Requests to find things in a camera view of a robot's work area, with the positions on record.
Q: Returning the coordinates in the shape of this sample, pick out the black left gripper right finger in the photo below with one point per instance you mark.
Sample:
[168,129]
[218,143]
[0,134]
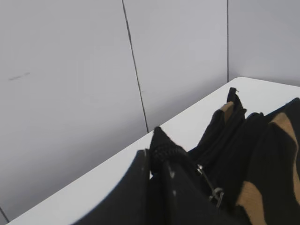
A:
[181,201]

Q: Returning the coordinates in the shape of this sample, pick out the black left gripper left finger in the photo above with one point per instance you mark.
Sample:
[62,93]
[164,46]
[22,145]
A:
[126,204]

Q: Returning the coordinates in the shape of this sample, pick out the silver metal zipper pull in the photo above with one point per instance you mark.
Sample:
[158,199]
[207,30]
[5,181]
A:
[216,193]

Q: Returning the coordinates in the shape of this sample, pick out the black canvas tote bag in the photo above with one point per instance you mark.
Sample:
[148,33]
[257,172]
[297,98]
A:
[255,159]

